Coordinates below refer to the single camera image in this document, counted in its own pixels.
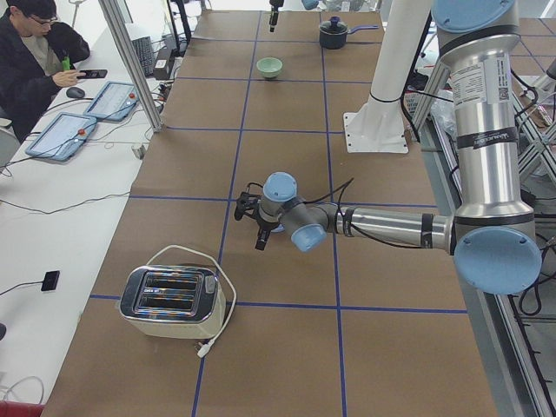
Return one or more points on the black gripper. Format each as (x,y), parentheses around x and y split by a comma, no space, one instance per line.
(265,227)
(274,6)

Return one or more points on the green bowl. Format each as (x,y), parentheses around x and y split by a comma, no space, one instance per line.
(269,67)

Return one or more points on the blue bowl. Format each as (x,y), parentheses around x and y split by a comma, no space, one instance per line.
(278,229)

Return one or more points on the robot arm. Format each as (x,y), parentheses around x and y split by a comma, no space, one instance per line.
(491,235)
(307,4)

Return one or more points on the dark blue saucepan with lid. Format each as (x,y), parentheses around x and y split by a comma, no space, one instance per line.
(334,32)

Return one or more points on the cream chrome toaster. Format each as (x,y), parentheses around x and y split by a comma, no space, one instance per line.
(182,302)

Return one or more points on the black keyboard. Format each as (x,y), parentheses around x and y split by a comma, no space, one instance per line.
(144,52)

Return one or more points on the blue teach pendant far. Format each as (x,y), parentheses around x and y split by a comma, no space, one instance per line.
(113,102)

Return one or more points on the blue teach pendant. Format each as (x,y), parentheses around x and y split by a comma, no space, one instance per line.
(113,102)
(62,138)

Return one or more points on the black smartphone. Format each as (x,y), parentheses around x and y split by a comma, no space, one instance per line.
(93,74)

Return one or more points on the black computer mouse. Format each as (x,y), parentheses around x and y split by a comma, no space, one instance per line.
(75,93)

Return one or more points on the small black box on desk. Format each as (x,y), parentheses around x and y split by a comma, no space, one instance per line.
(50,281)

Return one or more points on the blue teach pendant near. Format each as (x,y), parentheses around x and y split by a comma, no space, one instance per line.
(62,138)

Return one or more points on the seated person in black jacket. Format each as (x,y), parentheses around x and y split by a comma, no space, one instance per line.
(38,53)

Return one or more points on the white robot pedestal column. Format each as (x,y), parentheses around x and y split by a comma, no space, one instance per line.
(378,125)

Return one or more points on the aluminium frame post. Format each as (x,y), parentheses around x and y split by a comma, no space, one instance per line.
(114,19)

